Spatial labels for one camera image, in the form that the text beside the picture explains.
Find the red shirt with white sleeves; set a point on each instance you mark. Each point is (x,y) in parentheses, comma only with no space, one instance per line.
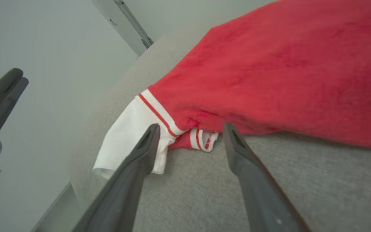
(269,64)

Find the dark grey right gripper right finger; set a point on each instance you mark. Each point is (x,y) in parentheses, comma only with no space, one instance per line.
(259,193)

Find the grey vertical bar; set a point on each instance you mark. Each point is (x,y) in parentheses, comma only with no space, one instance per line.
(127,25)

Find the grey fabric sofa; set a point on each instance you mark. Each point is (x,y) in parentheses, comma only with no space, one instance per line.
(188,193)

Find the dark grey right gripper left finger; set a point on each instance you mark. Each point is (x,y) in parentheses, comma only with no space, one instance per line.
(124,180)

